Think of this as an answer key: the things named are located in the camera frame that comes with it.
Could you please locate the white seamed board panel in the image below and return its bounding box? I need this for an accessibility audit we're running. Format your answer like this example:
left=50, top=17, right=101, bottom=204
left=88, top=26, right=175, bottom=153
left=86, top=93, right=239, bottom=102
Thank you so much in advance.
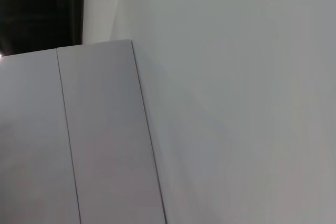
left=0, top=39, right=169, bottom=224

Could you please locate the black curtain backdrop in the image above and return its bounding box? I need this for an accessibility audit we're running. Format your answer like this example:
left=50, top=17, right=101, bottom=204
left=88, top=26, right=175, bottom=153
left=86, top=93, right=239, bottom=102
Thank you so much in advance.
left=0, top=0, right=86, bottom=57

